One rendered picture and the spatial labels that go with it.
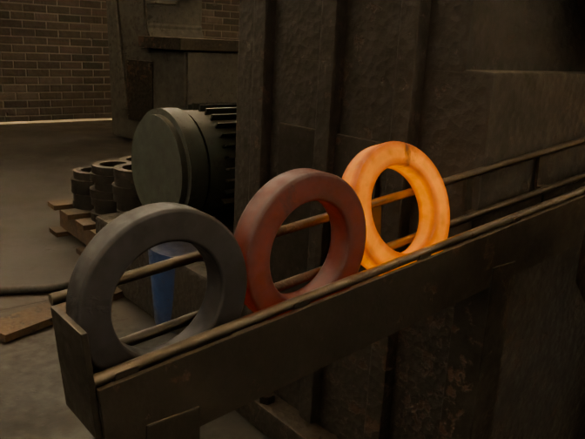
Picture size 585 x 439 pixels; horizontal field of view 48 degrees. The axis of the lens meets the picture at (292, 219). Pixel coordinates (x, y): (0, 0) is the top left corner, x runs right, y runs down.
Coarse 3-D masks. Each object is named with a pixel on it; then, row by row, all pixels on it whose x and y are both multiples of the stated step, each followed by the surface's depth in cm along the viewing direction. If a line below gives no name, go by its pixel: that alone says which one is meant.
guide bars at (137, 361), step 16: (576, 192) 106; (528, 208) 98; (544, 208) 101; (496, 224) 93; (448, 240) 87; (464, 240) 89; (400, 256) 82; (416, 256) 83; (368, 272) 78; (384, 272) 79; (320, 288) 73; (336, 288) 74; (288, 304) 70; (304, 304) 72; (240, 320) 67; (256, 320) 68; (192, 336) 64; (208, 336) 64; (160, 352) 61; (176, 352) 62; (112, 368) 58; (128, 368) 59; (96, 384) 57
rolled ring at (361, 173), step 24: (384, 144) 85; (408, 144) 88; (360, 168) 82; (384, 168) 85; (408, 168) 88; (432, 168) 90; (360, 192) 82; (432, 192) 90; (432, 216) 90; (432, 240) 89
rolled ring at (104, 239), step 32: (128, 224) 59; (160, 224) 60; (192, 224) 62; (96, 256) 57; (128, 256) 59; (224, 256) 66; (96, 288) 58; (224, 288) 67; (96, 320) 58; (192, 320) 69; (224, 320) 68; (96, 352) 59; (128, 352) 61
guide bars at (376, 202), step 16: (560, 144) 117; (576, 144) 119; (512, 160) 107; (544, 160) 114; (464, 176) 99; (576, 176) 119; (400, 192) 91; (464, 192) 101; (528, 192) 109; (544, 192) 112; (464, 208) 102; (496, 208) 103; (288, 224) 79; (304, 224) 80; (400, 240) 90; (192, 256) 71; (128, 272) 67; (144, 272) 67; (160, 272) 69; (176, 320) 69; (128, 336) 66; (144, 336) 67
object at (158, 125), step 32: (160, 128) 201; (192, 128) 198; (224, 128) 206; (160, 160) 204; (192, 160) 194; (224, 160) 203; (160, 192) 207; (192, 192) 197; (224, 192) 206; (96, 224) 239; (224, 224) 221; (128, 288) 225; (192, 288) 190
